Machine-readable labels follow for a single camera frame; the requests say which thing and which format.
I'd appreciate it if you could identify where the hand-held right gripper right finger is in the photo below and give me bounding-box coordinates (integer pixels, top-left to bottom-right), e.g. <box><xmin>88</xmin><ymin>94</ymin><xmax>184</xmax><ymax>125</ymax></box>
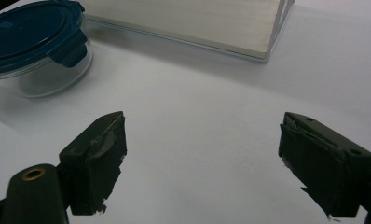
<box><xmin>278</xmin><ymin>111</ymin><xmax>371</xmax><ymax>218</ymax></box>

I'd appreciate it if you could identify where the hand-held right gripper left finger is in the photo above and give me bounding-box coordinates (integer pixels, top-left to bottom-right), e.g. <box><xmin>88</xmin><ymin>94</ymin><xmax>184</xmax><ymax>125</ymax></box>
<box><xmin>58</xmin><ymin>110</ymin><xmax>128</xmax><ymax>217</ymax></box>

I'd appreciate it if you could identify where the white framed wooden shelf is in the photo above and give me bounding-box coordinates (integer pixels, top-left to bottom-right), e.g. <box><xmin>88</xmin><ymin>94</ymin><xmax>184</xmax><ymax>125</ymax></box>
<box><xmin>77</xmin><ymin>0</ymin><xmax>296</xmax><ymax>63</ymax></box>

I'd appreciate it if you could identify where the round container with blue lid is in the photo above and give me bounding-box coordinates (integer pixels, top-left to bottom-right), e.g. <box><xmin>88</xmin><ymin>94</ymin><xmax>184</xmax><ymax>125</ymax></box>
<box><xmin>0</xmin><ymin>0</ymin><xmax>94</xmax><ymax>100</ymax></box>

